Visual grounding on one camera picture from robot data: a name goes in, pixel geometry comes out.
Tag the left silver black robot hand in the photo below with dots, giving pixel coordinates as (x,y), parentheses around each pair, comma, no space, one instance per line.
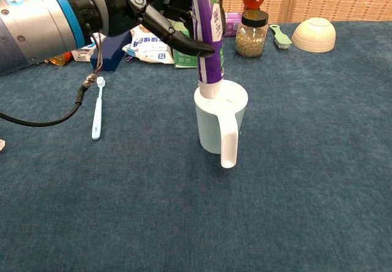
(122,5)

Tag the purple white toothpaste tube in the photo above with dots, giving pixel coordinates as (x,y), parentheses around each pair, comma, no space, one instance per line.
(208,33)

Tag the light blue toothbrush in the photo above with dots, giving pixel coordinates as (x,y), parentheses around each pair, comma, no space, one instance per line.
(97,115)

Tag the silver-blue left robot arm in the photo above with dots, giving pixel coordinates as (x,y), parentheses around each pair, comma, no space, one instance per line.
(33,30)

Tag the white printed food bag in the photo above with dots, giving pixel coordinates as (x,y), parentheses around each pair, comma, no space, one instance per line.
(147,50)

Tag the navy blue box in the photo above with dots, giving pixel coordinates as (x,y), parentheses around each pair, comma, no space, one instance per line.
(111,56)

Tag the white blue milk carton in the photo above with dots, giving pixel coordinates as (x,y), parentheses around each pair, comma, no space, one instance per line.
(82,54)

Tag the green tea box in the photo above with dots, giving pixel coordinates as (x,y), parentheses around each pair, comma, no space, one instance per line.
(183,60)

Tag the orange metal can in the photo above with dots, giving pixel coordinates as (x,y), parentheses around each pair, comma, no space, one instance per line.
(59,60)

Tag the small purple box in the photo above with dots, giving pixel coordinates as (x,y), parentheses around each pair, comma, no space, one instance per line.
(232,24)

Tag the glass jar black lid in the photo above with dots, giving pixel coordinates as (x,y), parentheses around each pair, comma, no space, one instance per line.
(251,39)

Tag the green scrubbing brush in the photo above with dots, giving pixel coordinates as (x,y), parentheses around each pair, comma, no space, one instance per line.
(281,39)

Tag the beige bowl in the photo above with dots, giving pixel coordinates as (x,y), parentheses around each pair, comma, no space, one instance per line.
(314,36)

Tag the blue table cloth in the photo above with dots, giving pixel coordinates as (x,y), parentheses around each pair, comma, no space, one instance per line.
(183,207)

